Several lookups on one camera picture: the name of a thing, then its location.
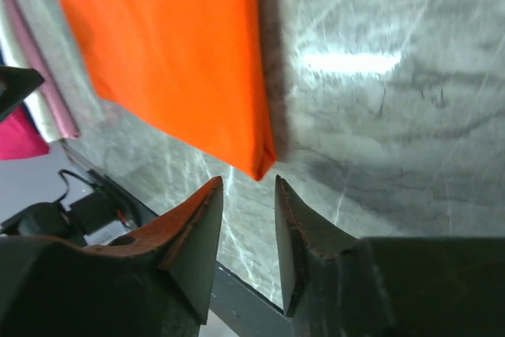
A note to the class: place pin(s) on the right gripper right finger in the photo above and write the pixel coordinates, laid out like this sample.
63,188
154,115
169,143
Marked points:
336,285

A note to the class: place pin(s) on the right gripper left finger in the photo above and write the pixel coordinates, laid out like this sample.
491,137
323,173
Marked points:
153,281

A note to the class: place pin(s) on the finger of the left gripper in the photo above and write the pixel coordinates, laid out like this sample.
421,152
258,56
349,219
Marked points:
16,85

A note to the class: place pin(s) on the orange t shirt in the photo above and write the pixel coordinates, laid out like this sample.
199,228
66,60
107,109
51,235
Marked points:
191,68

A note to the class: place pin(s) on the folded light pink t shirt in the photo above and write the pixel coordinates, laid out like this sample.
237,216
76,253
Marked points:
45,104

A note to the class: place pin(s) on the folded magenta t shirt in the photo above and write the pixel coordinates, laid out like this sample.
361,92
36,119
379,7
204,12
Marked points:
19,137

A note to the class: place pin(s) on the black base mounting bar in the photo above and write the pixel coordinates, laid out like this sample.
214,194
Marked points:
110,212

